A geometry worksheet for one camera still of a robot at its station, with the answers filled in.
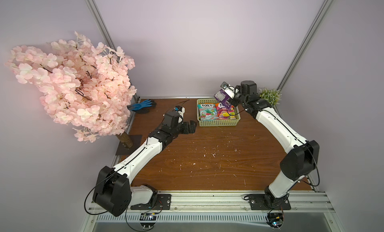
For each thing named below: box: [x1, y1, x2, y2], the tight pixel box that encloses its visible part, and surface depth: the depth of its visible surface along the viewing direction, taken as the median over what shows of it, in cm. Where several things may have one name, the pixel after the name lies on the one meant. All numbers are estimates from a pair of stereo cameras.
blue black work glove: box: [130, 99, 157, 114], surface depth 116 cm
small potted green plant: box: [258, 88, 282, 106], surface depth 101 cm
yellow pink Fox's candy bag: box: [215, 102, 236, 120], surface depth 105 cm
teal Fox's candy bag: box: [197, 104, 219, 121], surface depth 102 cm
